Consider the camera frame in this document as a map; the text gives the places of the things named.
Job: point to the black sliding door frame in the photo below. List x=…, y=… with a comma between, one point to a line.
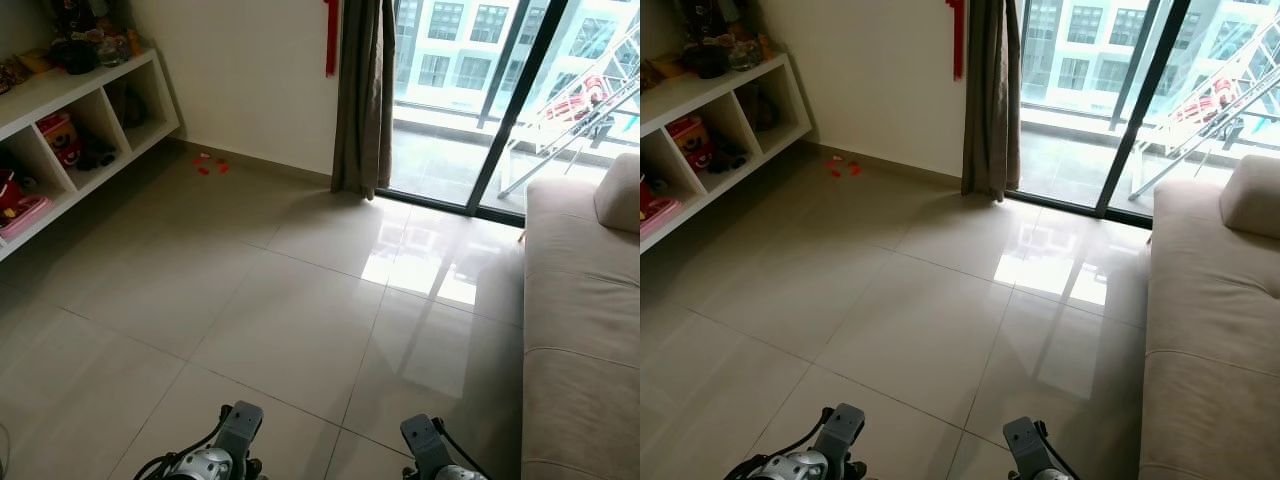
x=1140, y=100
x=517, y=100

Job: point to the black bag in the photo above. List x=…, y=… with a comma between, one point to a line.
x=705, y=60
x=75, y=55

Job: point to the red hanging ornament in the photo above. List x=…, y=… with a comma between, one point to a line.
x=957, y=40
x=330, y=40

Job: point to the beige sofa back cushion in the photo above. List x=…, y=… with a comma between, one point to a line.
x=620, y=195
x=1255, y=195

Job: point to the pink box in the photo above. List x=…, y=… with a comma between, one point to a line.
x=22, y=212
x=655, y=208

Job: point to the red cloth on rack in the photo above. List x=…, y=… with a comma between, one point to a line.
x=575, y=100
x=1200, y=100

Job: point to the red paper scraps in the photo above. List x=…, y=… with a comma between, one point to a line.
x=210, y=165
x=843, y=166

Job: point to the grey-brown curtain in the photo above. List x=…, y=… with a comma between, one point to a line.
x=990, y=100
x=362, y=100

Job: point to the white clothes drying rack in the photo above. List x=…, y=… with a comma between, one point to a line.
x=1200, y=148
x=560, y=152

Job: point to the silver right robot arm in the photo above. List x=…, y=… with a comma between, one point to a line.
x=1045, y=475
x=460, y=474

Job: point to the beige fabric sofa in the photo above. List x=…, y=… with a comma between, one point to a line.
x=580, y=330
x=1210, y=350

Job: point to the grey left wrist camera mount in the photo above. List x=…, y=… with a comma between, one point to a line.
x=240, y=425
x=842, y=425

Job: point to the white cubby shelf unit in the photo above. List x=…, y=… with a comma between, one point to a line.
x=85, y=85
x=715, y=90

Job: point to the red toy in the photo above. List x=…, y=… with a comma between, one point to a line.
x=60, y=135
x=690, y=140

